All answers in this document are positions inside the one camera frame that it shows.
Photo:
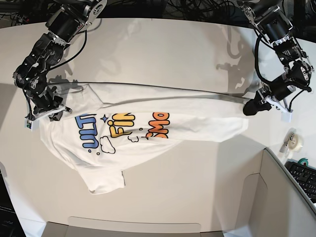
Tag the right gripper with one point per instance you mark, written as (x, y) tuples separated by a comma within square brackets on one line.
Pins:
[(47, 105)]

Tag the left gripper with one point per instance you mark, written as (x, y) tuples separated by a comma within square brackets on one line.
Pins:
[(273, 94)]

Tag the white printed t-shirt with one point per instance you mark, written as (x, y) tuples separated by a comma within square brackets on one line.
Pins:
[(114, 126)]

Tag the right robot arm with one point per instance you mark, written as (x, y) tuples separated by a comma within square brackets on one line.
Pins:
[(72, 18)]

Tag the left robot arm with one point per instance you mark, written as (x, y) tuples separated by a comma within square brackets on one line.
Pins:
[(274, 29)]

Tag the clear tape dispenser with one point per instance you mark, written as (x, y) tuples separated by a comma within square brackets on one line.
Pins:
[(292, 143)]

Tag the green tape roll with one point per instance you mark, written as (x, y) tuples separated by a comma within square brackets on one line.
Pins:
[(303, 161)]

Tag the black computer keyboard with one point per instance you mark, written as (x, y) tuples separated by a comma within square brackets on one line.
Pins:
[(305, 176)]

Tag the beige cardboard box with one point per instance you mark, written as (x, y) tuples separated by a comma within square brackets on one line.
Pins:
[(272, 205)]

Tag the black monitor corner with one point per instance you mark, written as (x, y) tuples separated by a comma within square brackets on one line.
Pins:
[(9, 222)]

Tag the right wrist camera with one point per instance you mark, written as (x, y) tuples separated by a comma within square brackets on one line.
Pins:
[(31, 124)]

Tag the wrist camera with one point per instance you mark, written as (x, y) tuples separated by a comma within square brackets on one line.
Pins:
[(286, 116), (31, 124)]

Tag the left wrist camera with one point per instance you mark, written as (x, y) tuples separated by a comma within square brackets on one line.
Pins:
[(286, 116)]

